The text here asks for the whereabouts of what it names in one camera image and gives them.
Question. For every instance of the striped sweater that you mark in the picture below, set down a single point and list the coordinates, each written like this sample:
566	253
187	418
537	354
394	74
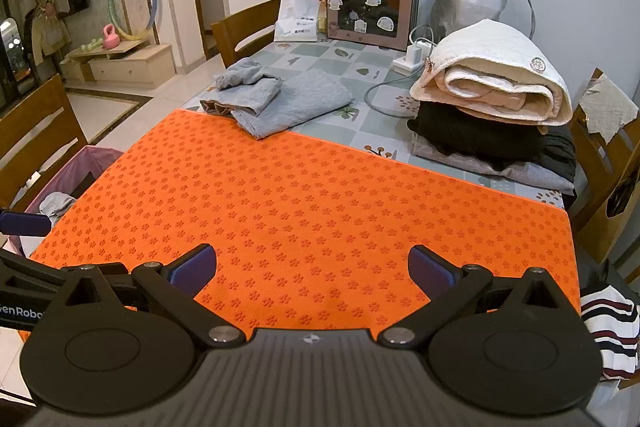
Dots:
610	332

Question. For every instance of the cream folded blanket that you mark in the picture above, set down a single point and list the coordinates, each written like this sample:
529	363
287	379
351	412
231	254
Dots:
495	72

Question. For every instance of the white power strip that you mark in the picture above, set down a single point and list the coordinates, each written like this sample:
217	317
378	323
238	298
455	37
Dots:
407	66

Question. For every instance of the leaf-patterned tablecloth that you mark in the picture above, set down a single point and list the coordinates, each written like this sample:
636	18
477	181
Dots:
370	127

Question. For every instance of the pink laundry basket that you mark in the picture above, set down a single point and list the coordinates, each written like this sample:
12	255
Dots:
95	167

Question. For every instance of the green dumbbell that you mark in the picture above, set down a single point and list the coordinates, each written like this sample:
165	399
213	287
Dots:
90	47

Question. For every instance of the beige TV cabinet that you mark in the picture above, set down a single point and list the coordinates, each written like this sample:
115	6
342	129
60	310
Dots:
125	64

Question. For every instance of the wooden chair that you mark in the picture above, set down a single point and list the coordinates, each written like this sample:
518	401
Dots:
235	32
30	127
595	142

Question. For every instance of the orange flower-embossed mat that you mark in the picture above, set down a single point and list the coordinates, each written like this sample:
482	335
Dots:
325	207

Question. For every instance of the beige cloth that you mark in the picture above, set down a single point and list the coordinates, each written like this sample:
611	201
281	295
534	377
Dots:
607	107

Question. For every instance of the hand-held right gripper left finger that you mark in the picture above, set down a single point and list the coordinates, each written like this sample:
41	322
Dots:
192	269

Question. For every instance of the black folded garment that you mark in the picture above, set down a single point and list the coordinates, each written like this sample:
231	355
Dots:
475	132

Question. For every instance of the light grey crumpled garment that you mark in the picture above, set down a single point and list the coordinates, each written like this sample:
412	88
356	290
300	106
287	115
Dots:
57	204

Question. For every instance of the coat rack with clothes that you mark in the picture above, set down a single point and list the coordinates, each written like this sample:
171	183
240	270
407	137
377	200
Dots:
47	27

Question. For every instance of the pink kettlebell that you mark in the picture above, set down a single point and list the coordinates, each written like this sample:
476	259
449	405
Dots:
110	39

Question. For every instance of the dark folded garment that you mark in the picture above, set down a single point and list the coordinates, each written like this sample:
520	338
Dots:
560	157

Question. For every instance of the light grey folded garment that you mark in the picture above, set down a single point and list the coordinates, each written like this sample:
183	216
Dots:
525	174

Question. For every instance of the white charger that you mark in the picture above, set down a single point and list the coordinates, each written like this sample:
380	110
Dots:
415	53

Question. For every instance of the grey sweatpants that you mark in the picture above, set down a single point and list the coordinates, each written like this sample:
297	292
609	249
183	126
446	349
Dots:
245	79

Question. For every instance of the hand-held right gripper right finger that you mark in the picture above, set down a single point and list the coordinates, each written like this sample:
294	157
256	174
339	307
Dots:
430	272

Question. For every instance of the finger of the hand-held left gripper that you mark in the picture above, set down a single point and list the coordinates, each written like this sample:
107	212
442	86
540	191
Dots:
22	224

